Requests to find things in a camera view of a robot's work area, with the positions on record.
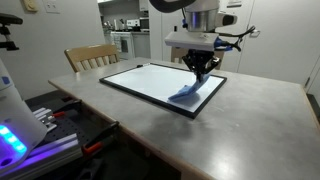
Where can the microwave on counter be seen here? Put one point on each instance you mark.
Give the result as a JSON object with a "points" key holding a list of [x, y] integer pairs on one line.
{"points": [[144, 24]]}

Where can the wooden chair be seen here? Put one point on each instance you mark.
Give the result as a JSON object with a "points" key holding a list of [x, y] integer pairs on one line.
{"points": [[103, 54], [178, 53]]}

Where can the black orange bar clamp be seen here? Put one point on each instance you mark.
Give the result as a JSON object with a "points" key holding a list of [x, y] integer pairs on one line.
{"points": [[96, 144]]}

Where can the black framed whiteboard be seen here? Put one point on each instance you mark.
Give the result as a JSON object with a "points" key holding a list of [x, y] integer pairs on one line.
{"points": [[156, 83]]}

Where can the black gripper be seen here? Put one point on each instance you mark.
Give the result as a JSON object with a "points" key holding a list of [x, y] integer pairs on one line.
{"points": [[201, 62]]}

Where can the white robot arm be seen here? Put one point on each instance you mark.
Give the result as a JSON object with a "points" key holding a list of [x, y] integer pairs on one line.
{"points": [[201, 18]]}

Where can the aluminium extrusion rail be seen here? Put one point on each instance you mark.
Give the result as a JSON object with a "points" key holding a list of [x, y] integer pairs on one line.
{"points": [[46, 159]]}

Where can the white kitchen stove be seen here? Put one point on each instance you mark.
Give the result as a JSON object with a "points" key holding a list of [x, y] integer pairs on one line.
{"points": [[124, 44]]}

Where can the blue microfiber towel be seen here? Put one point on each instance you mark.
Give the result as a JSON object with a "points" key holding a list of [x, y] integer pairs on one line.
{"points": [[187, 91]]}

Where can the left wooden chair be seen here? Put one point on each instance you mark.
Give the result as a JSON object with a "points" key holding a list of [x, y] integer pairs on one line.
{"points": [[103, 54]]}

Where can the black red bar clamp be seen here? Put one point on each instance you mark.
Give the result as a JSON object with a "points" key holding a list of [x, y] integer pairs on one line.
{"points": [[72, 105]]}

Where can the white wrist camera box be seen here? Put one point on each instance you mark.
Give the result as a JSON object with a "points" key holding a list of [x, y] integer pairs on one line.
{"points": [[191, 40]]}

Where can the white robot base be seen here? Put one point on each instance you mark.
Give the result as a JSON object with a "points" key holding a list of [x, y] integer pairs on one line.
{"points": [[20, 130]]}

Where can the right wooden chair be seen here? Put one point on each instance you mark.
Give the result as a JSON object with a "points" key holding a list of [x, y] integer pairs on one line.
{"points": [[178, 53]]}

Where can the beige wall thermostat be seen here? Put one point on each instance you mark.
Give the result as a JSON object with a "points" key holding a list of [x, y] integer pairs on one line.
{"points": [[30, 5]]}

